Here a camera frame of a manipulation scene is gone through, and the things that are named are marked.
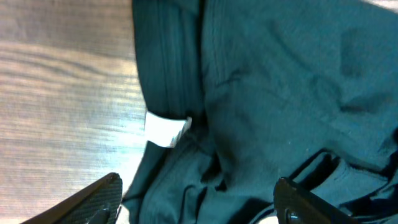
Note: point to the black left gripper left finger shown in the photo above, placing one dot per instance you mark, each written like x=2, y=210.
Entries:
x=98, y=203

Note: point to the black t-shirt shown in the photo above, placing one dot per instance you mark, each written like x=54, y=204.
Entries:
x=299, y=89

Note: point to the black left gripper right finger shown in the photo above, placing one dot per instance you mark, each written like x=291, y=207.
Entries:
x=295, y=205

